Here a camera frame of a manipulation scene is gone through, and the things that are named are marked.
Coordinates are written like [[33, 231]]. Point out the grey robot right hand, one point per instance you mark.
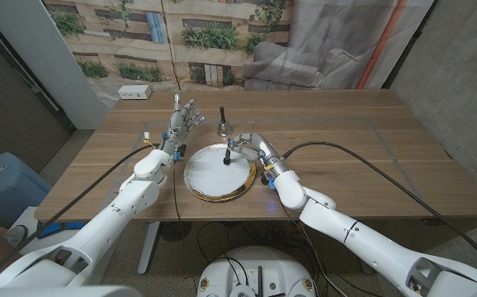
[[263, 150]]

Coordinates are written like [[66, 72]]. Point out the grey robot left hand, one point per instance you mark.
[[177, 125]]

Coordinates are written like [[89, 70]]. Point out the black makeup brush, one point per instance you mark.
[[227, 160]]

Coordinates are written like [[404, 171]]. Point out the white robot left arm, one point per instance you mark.
[[135, 198]]

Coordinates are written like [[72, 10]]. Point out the white plate gold rim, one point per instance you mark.
[[209, 177]]

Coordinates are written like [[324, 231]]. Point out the white power strip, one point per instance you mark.
[[134, 91]]

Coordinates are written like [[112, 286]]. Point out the printed backdrop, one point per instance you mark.
[[304, 41]]

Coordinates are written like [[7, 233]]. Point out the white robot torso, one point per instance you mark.
[[255, 272]]

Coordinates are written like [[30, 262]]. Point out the white table leg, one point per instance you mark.
[[147, 247]]

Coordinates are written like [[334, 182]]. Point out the blue bin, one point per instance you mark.
[[11, 194]]

